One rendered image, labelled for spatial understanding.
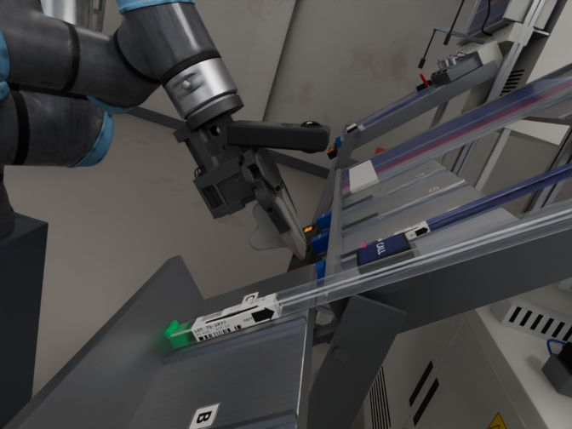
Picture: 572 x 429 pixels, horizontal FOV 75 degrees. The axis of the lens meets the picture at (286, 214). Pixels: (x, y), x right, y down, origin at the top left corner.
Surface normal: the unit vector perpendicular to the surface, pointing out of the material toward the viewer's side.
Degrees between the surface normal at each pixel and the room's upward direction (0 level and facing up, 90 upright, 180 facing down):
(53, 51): 79
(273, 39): 90
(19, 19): 44
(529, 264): 90
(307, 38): 90
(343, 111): 90
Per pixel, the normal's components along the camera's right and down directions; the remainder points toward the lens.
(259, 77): -0.10, 0.31
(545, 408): 0.29, -0.90
